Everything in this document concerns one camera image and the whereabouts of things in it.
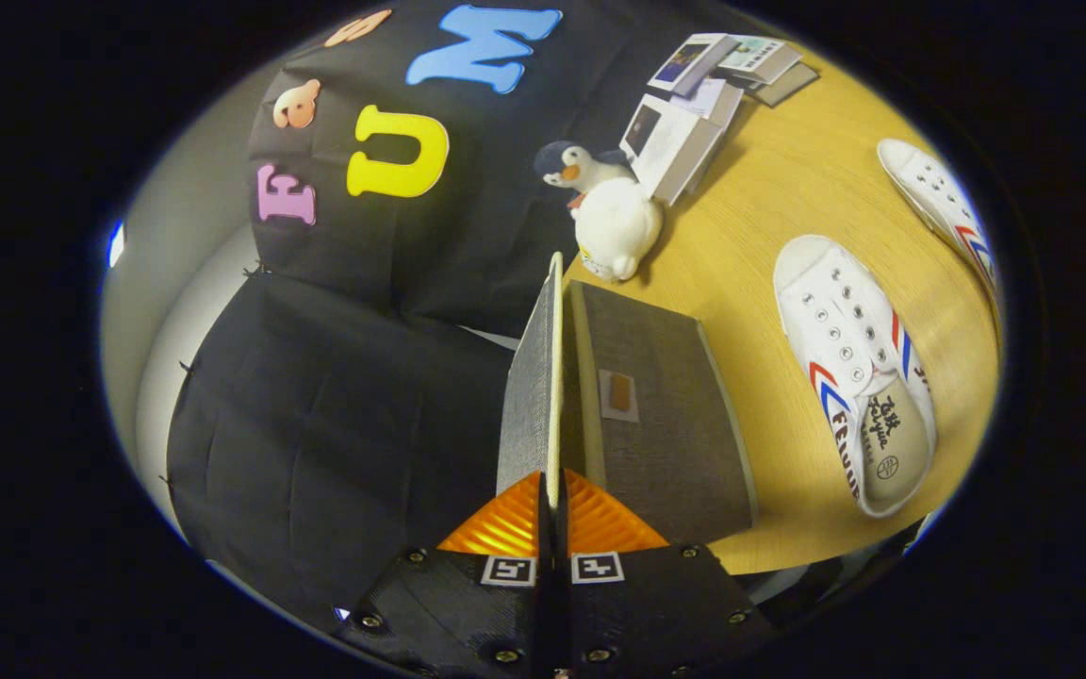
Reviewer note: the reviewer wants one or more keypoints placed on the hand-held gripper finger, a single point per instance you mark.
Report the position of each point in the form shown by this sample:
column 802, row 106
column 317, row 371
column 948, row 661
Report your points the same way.
column 564, row 613
column 543, row 613

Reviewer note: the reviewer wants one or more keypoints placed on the grey fabric storage box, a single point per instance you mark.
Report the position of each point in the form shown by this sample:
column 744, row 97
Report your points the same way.
column 656, row 434

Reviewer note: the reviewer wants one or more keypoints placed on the white striped canvas shoe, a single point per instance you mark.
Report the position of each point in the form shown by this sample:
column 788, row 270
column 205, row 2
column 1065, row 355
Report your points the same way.
column 929, row 184
column 845, row 321

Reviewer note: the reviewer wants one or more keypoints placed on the white plush toy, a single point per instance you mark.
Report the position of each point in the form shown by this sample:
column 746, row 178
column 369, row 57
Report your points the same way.
column 618, row 226

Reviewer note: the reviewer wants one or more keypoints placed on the penguin plush toy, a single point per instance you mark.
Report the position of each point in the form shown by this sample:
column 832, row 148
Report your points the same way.
column 567, row 168

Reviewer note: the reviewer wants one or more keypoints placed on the white book with dark portrait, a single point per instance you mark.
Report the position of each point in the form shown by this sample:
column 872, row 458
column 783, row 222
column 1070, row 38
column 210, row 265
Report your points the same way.
column 675, row 151

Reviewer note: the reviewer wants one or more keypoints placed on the plain white book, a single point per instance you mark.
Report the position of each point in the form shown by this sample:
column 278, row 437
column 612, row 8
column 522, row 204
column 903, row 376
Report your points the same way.
column 717, row 99

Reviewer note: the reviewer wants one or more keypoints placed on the book with blue cover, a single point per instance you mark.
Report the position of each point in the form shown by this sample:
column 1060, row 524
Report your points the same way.
column 684, row 61

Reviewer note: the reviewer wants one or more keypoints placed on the dark grey book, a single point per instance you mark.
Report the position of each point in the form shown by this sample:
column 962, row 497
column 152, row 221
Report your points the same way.
column 793, row 87

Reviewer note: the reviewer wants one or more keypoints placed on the book with pale green cover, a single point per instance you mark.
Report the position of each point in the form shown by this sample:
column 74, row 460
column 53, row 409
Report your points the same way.
column 760, row 57

